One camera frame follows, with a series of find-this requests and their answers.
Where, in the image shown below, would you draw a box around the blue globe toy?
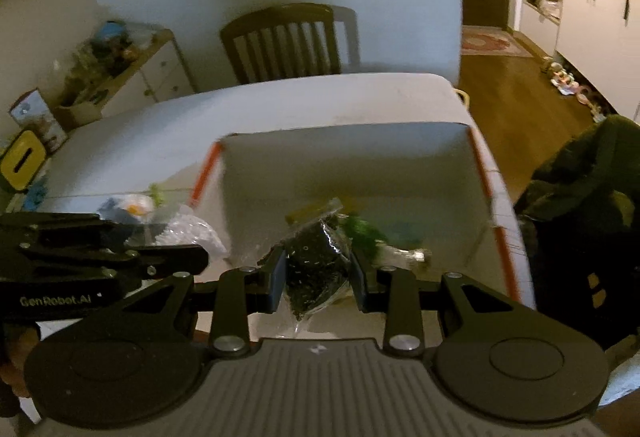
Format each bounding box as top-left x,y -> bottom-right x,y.
97,20 -> 132,45

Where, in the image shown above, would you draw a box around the person's left hand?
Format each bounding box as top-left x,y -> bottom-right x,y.
0,323 -> 42,399

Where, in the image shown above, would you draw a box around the yellow tissue box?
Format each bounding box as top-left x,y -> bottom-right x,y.
0,131 -> 48,192

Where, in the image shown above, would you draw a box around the printed paper carton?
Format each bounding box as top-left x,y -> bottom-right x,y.
9,88 -> 70,154

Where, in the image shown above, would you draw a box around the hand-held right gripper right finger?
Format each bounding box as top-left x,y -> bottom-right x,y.
350,249 -> 538,359

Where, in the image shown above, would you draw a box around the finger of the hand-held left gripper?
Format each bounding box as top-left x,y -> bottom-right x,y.
19,239 -> 210,282
0,213 -> 120,246

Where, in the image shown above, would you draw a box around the wooden slatted chair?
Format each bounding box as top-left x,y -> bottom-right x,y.
220,3 -> 361,85

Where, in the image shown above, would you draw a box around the plastic bag with orange contents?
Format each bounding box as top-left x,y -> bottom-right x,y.
97,193 -> 157,224

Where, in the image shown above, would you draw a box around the patterned door rug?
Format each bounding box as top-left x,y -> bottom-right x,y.
461,26 -> 535,58

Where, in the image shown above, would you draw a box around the row of shoes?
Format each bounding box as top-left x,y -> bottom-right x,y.
540,57 -> 608,122

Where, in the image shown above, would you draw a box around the white hallway cabinets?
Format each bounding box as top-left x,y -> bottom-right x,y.
507,0 -> 640,120

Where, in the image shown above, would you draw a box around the brown cardboard box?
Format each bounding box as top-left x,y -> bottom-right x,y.
52,92 -> 108,130

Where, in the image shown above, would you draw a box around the white wooden side cabinet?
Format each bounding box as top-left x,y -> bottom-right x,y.
52,28 -> 197,120

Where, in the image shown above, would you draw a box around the dark dried seaweed bag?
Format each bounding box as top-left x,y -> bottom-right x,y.
282,198 -> 355,324

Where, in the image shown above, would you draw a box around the red cardboard box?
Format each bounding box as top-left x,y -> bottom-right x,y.
190,121 -> 537,314

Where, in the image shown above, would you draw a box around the clear plastic bag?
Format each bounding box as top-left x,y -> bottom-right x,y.
154,216 -> 232,260

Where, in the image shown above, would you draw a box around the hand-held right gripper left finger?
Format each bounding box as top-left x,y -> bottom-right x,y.
120,247 -> 288,359

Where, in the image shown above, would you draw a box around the blue small toy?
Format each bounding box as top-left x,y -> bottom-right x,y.
22,184 -> 51,212

